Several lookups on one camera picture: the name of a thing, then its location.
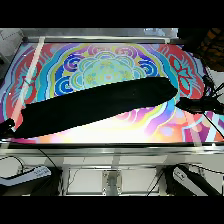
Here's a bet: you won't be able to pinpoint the black pants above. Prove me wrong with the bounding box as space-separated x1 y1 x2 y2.
12 76 180 140

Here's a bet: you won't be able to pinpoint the orange patterned garment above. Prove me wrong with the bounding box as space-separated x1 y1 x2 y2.
194 28 224 72

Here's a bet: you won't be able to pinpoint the silver frame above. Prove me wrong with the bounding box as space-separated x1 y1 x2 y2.
0 33 224 197

